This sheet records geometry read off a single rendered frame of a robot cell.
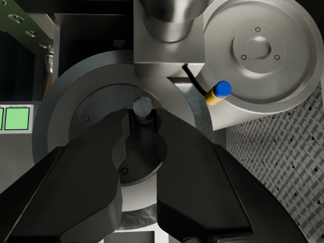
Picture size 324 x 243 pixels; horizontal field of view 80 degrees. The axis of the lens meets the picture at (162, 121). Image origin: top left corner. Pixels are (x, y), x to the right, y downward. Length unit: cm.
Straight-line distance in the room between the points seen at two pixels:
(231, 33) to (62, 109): 16
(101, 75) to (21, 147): 43
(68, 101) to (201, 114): 11
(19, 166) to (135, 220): 44
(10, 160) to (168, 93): 49
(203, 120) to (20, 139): 48
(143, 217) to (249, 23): 19
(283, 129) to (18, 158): 54
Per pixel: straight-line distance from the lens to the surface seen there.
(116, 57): 18
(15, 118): 58
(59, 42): 21
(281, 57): 21
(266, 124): 30
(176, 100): 16
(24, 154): 57
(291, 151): 26
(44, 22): 22
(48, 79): 204
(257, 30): 21
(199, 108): 17
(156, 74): 16
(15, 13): 45
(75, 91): 17
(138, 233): 61
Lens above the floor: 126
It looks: 8 degrees down
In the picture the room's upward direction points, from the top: 179 degrees clockwise
